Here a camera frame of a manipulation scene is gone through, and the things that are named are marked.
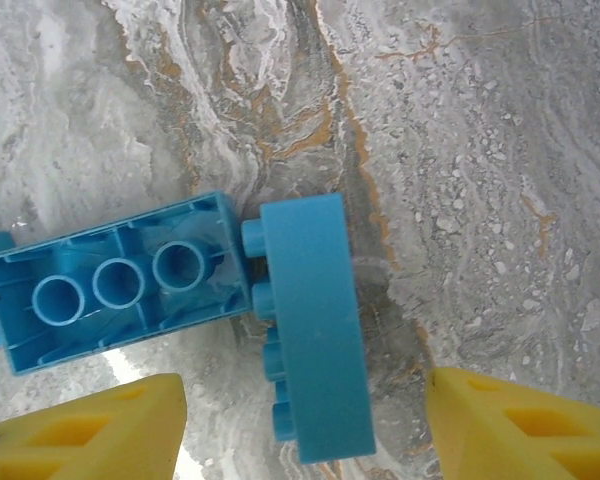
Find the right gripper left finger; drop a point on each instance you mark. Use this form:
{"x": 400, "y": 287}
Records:
{"x": 80, "y": 435}

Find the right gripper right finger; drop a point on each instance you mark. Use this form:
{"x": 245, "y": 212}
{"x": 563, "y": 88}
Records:
{"x": 525, "y": 435}

